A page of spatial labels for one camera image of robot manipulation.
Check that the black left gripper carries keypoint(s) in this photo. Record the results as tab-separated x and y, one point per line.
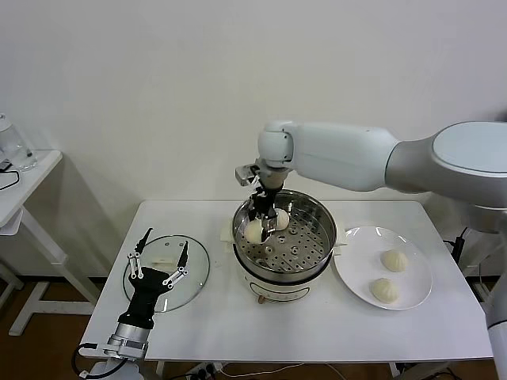
148	289

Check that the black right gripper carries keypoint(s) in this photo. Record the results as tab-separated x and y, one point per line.
264	204

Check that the white steamed baozi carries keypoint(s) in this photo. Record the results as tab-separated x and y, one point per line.
282	222
384	291
253	232
394	260

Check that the round glass lid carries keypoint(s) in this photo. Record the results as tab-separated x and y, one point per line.
198	261

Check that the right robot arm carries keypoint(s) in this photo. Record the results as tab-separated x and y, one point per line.
336	154

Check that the stainless steel steamer basket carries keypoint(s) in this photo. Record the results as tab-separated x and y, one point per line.
313	249

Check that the white round plate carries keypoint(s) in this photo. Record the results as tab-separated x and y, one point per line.
356	273

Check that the white power strip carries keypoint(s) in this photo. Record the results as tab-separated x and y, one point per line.
204	370

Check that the white side table with jar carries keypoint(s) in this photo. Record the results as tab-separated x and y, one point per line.
35	178

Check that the clear glass water jar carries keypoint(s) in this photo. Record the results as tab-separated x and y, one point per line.
16	150

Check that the black power adapter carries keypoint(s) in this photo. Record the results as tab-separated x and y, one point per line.
459	247

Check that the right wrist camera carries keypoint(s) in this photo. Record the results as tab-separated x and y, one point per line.
245	174

